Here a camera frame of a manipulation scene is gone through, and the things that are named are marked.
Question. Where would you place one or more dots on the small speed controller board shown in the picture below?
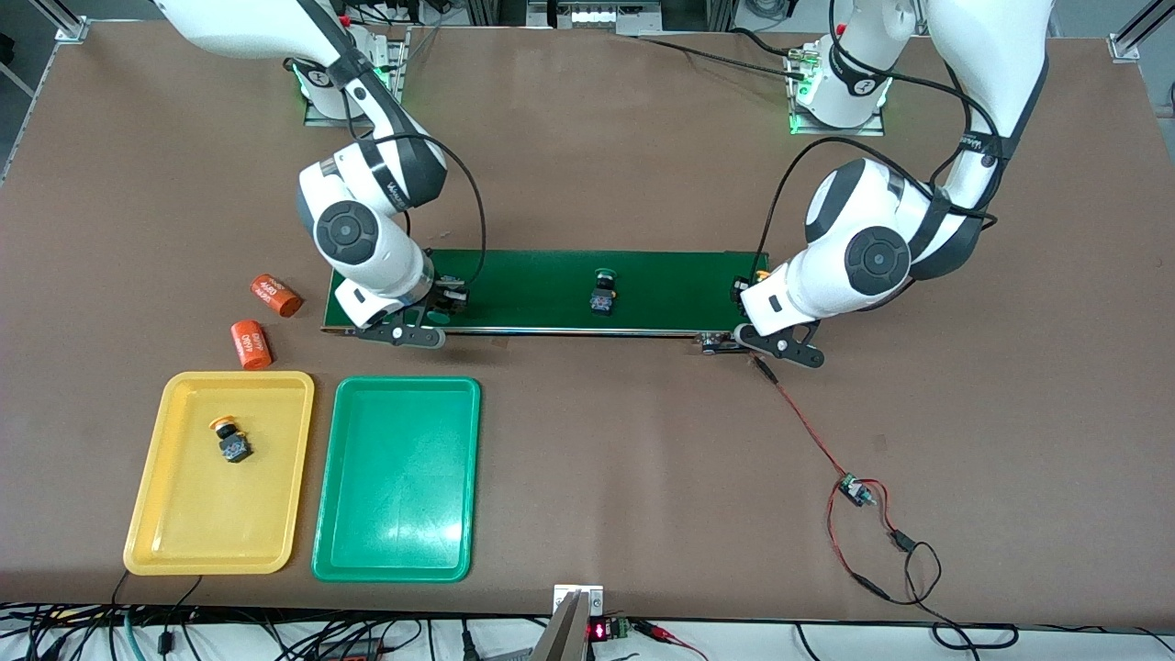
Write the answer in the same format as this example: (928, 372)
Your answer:
(856, 491)

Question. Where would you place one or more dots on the green conveyor belt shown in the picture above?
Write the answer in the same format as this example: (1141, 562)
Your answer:
(551, 289)

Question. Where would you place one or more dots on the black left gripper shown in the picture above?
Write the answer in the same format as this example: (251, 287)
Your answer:
(739, 292)

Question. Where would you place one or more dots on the grey camera mount bar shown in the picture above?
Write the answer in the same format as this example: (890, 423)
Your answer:
(560, 638)

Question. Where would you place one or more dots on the red digit display module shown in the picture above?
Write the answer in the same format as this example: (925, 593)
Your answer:
(606, 630)

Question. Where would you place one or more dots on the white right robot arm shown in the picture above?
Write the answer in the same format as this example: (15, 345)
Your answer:
(367, 248)

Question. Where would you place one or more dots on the green plastic tray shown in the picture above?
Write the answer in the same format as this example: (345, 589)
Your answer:
(397, 477)

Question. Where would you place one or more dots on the yellow plastic tray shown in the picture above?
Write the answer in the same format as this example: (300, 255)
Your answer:
(184, 514)

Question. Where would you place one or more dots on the aluminium frame profile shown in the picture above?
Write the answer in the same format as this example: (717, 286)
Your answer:
(64, 18)
(1138, 28)

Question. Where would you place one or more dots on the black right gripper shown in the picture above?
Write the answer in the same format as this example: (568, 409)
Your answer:
(447, 296)

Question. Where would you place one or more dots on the orange cylinder white print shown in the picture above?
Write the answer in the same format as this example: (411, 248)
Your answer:
(251, 344)
(276, 296)

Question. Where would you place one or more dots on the orange red device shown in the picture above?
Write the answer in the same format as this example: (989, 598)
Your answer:
(349, 652)

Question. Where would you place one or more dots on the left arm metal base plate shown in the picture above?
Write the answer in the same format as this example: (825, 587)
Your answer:
(872, 129)

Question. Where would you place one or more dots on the red clip lead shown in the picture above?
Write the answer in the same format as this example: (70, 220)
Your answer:
(661, 632)

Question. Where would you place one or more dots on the small metal clamp bracket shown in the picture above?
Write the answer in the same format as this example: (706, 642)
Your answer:
(578, 595)

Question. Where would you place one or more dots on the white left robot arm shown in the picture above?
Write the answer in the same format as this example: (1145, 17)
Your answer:
(863, 266)

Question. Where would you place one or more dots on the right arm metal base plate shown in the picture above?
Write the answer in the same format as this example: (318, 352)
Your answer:
(404, 55)

